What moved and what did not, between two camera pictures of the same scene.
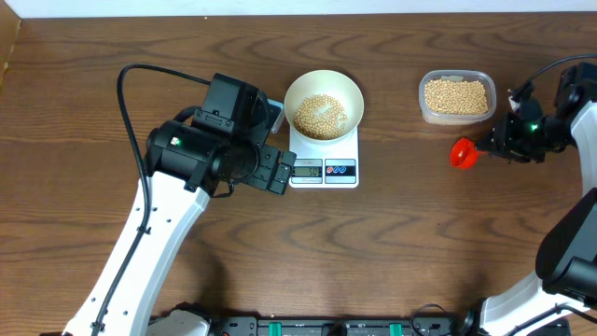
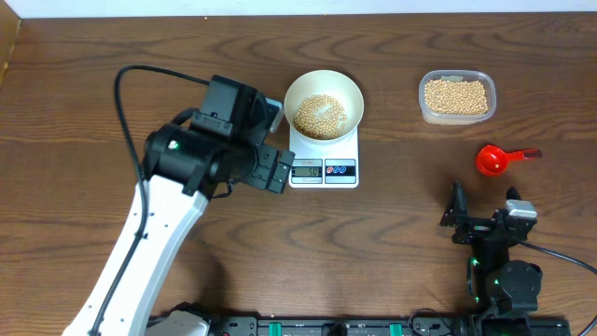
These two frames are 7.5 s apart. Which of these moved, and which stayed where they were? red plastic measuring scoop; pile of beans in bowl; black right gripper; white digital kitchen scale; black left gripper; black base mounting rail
Moved: red plastic measuring scoop; black right gripper
Stayed: black left gripper; white digital kitchen scale; pile of beans in bowl; black base mounting rail
